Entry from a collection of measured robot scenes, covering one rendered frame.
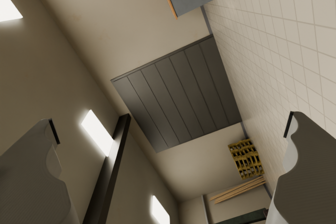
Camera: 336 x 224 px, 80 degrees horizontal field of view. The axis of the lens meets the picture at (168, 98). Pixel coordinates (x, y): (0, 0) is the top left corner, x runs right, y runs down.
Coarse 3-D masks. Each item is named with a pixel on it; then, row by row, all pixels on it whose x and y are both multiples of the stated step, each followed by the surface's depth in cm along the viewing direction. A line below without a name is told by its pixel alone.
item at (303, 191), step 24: (288, 120) 10; (312, 120) 10; (288, 144) 9; (312, 144) 8; (288, 168) 9; (312, 168) 7; (288, 192) 6; (312, 192) 6; (288, 216) 6; (312, 216) 6
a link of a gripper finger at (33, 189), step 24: (48, 120) 10; (24, 144) 9; (48, 144) 9; (0, 168) 8; (24, 168) 8; (48, 168) 8; (0, 192) 7; (24, 192) 7; (48, 192) 7; (0, 216) 6; (24, 216) 6; (48, 216) 6; (72, 216) 6
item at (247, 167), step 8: (232, 144) 692; (240, 144) 676; (248, 144) 666; (232, 152) 666; (240, 152) 653; (248, 152) 637; (256, 152) 626; (240, 160) 682; (248, 160) 728; (256, 160) 641; (240, 168) 657; (248, 168) 658; (240, 176) 673; (248, 176) 676
